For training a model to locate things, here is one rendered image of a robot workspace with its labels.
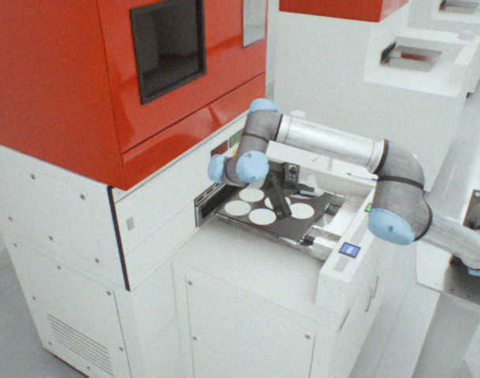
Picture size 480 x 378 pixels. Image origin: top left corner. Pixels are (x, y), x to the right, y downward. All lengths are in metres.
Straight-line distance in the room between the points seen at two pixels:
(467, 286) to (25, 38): 1.52
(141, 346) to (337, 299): 0.73
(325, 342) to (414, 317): 1.26
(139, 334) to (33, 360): 0.96
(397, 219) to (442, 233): 0.17
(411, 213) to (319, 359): 0.62
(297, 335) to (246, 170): 0.64
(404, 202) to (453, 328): 0.87
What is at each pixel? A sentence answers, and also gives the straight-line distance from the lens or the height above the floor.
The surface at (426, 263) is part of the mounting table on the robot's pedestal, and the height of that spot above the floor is 0.82.
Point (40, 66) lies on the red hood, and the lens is 1.30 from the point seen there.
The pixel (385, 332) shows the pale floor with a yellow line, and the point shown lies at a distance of 2.56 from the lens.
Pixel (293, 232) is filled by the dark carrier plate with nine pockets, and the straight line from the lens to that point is 1.61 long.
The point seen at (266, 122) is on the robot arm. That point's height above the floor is 1.42.
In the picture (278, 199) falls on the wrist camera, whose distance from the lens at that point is 1.26.
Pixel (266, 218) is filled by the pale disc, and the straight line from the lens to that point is 1.66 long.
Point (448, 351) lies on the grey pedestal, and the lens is 2.02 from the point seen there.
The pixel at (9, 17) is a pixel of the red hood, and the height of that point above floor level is 1.64.
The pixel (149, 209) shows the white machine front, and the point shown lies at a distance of 1.44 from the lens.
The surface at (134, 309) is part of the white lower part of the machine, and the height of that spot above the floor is 0.74.
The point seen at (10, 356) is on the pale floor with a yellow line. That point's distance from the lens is 2.61.
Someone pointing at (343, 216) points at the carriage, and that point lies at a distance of 1.75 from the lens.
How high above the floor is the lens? 1.89
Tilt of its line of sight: 33 degrees down
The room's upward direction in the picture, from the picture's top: straight up
